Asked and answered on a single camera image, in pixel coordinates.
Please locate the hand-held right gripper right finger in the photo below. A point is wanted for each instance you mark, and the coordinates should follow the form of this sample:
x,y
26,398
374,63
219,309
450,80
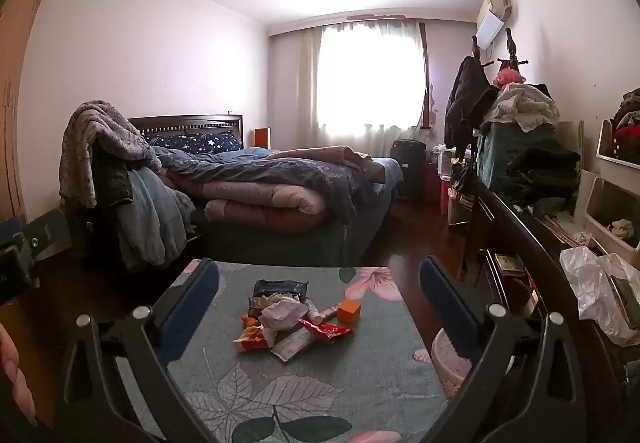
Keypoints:
x,y
447,308

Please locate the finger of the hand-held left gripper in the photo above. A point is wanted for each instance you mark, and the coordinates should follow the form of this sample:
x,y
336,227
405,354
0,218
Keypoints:
x,y
50,233

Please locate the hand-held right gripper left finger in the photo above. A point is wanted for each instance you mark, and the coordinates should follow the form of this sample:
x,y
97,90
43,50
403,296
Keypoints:
x,y
192,305

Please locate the small orange peel piece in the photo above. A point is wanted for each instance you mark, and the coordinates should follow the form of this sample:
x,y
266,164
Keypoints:
x,y
249,321

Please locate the pink white waste bin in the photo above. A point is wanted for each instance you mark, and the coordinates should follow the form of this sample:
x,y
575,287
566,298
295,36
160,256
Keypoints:
x,y
450,373

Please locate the red white snack wrapper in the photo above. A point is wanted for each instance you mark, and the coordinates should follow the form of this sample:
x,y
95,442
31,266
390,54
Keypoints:
x,y
250,340

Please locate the white tissue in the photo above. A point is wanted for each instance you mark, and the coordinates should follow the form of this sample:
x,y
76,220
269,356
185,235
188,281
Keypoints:
x,y
285,312

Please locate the small orange box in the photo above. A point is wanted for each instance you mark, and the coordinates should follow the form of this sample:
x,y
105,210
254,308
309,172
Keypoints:
x,y
349,313

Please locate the white packet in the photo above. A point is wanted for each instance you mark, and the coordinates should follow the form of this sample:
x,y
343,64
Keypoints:
x,y
292,345

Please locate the pink white tube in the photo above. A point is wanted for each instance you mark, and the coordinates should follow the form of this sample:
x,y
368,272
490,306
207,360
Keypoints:
x,y
320,313

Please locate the person's left hand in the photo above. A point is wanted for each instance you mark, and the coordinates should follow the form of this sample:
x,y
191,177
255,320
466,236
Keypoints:
x,y
11,365

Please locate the red book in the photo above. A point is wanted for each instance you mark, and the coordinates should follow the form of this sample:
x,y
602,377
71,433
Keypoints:
x,y
517,283

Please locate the light blue garment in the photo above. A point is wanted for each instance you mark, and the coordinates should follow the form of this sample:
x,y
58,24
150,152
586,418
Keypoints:
x,y
150,218

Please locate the dark wooden dresser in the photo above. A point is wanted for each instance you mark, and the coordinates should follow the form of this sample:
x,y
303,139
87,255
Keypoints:
x,y
530,243

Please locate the grey fleece blanket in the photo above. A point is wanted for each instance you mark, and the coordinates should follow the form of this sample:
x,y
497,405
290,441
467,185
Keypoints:
x,y
105,133

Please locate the pink folded quilt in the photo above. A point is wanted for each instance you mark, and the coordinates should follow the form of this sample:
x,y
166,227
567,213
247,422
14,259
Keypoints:
x,y
250,203

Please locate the grey green bed mattress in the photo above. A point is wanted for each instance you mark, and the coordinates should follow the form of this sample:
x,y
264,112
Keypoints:
x,y
360,223

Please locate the red container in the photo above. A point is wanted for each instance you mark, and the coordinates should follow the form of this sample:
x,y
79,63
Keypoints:
x,y
435,183

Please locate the green floral tablecloth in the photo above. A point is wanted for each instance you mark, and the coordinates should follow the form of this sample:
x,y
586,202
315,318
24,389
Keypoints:
x,y
325,373

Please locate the white plastic bag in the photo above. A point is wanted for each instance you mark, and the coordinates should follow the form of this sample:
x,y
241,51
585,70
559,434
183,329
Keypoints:
x,y
590,293

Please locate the black suitcase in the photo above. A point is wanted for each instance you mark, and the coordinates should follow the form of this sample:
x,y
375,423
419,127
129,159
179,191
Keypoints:
x,y
407,168

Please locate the clear plastic container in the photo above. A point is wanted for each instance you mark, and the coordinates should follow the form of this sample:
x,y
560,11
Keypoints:
x,y
450,160

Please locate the teal box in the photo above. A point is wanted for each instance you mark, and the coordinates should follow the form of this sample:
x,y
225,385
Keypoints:
x,y
492,158

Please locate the blue grey duvet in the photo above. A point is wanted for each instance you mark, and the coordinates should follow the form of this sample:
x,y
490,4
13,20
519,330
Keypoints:
x,y
280,170

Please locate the dark folded clothes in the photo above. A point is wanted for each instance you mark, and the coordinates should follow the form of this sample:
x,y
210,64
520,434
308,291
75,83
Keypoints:
x,y
540,173

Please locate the star print navy pillow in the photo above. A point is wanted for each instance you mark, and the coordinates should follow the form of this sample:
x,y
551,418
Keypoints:
x,y
200,142

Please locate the orange wooden box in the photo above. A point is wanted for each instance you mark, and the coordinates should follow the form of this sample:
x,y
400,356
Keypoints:
x,y
262,138

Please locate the dark wooden headboard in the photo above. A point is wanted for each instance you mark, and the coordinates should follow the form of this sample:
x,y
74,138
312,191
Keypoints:
x,y
200,122

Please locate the wooden wardrobe door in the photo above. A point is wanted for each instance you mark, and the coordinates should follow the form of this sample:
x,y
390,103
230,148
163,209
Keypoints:
x,y
25,48

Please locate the white storage bins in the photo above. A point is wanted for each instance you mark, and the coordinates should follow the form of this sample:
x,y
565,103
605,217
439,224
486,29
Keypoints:
x,y
607,203

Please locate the brown blanket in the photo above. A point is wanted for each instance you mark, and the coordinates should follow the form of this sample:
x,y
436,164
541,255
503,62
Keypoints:
x,y
325,154

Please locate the dark hanging coat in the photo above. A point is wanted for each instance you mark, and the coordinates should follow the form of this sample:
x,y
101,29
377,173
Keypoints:
x,y
467,98

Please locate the beige crumpled cloth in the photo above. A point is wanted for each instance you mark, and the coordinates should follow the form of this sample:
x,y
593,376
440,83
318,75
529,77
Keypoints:
x,y
525,105

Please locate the pink hat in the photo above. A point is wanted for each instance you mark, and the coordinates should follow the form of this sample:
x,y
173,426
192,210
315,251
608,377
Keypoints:
x,y
507,77

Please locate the white sheer curtain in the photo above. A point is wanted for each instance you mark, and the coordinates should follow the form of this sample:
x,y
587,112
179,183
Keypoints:
x,y
310,83

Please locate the red dark clothes pile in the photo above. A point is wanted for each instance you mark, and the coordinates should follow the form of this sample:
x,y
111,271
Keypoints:
x,y
630,128

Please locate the wooden coat rack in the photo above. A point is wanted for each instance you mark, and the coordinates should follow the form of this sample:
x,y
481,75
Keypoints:
x,y
510,45

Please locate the wall air conditioner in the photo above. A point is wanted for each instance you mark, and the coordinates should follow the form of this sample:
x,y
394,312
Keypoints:
x,y
492,18

